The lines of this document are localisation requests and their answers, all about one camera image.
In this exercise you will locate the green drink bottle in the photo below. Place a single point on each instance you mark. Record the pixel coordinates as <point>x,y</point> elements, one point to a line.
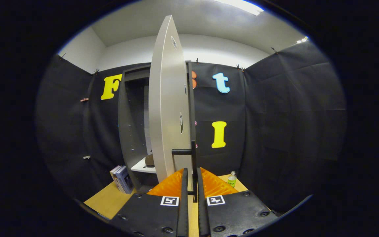
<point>232,180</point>

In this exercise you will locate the black backdrop cloth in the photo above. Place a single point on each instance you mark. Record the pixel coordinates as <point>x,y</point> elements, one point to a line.
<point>291,131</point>

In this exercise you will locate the brown furry shoe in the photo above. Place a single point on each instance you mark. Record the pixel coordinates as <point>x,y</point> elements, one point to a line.
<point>149,160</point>

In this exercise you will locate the grey shoe cabinet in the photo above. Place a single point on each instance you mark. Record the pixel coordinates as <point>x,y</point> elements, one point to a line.
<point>127,131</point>

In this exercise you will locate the beige shoe cabinet door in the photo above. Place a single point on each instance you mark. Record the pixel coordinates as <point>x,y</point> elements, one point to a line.
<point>168,115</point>

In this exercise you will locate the small ceiling light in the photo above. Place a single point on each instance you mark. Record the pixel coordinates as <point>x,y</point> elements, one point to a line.
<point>302,40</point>

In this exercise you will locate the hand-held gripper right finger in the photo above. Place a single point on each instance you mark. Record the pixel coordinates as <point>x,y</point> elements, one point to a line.
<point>202,214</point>

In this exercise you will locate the long ceiling light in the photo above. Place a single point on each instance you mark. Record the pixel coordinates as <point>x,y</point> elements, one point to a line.
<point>242,6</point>

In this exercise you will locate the blue grey book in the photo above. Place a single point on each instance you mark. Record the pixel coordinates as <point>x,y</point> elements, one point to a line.
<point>125,181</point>

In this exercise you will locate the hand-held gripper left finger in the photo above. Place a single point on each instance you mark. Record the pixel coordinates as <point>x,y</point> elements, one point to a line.
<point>183,210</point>

